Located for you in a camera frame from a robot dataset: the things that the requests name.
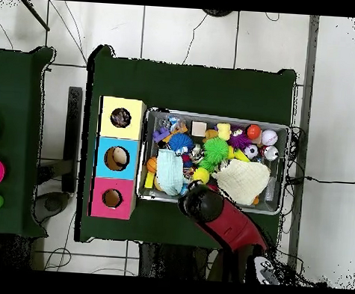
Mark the black round fixture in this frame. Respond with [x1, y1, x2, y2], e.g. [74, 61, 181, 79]
[202, 8, 234, 19]

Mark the wooden three-hole box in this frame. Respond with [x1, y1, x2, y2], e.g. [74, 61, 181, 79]
[87, 95, 147, 221]

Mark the yellow plush duck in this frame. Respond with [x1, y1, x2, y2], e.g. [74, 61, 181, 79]
[215, 122, 233, 141]

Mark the orange toy basketball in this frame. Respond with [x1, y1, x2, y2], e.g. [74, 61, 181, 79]
[145, 156, 159, 174]

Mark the blue spiky rubber ball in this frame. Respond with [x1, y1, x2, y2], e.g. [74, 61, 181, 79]
[167, 132, 196, 157]

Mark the black power cable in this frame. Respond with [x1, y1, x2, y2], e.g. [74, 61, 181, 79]
[284, 173, 355, 188]

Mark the green spiky rubber ball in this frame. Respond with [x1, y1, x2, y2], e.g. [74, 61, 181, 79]
[199, 135, 230, 174]

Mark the grey stand base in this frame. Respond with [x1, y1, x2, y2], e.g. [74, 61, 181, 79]
[32, 189, 72, 226]

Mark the black diagonal rod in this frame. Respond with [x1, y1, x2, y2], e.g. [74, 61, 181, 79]
[18, 0, 52, 32]

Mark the silver mesh bin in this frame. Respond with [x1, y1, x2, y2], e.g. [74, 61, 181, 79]
[134, 105, 292, 217]

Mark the light blue fluffy cloth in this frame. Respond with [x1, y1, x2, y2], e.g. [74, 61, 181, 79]
[155, 148, 186, 197]

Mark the yellow smooth ball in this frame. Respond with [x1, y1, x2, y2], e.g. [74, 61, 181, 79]
[192, 167, 211, 185]

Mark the purple spiky monster toy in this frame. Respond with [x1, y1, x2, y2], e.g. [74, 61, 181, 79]
[226, 125, 253, 151]

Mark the white baseball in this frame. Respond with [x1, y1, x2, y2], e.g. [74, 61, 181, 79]
[260, 129, 279, 147]

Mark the dark green table cloth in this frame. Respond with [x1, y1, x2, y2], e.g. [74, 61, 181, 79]
[74, 43, 298, 261]
[0, 43, 60, 239]

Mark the orange smooth ball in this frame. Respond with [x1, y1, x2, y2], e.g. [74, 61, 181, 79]
[245, 123, 262, 141]

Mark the black upright panel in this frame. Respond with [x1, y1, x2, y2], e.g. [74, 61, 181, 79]
[61, 85, 84, 194]

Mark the cream muslin cloth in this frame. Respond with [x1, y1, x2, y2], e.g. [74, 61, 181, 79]
[209, 156, 273, 207]

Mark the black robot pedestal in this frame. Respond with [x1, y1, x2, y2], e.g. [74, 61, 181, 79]
[138, 242, 220, 281]

